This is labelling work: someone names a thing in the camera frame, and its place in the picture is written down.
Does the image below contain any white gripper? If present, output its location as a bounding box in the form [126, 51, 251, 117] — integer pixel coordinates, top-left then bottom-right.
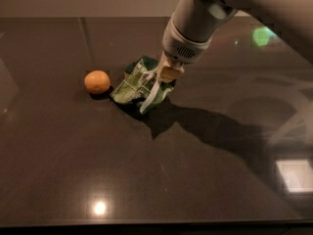
[157, 18, 212, 83]

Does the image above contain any green jalapeno chip bag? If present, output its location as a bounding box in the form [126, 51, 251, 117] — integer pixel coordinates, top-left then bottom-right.
[111, 62, 176, 115]

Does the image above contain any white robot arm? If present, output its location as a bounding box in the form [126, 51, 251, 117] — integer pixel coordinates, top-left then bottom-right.
[157, 0, 313, 83]

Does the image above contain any green and yellow sponge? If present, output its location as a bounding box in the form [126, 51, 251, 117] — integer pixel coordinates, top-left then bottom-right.
[124, 55, 158, 74]

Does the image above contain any orange fruit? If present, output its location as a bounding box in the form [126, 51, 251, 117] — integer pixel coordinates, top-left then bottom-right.
[84, 70, 111, 95]

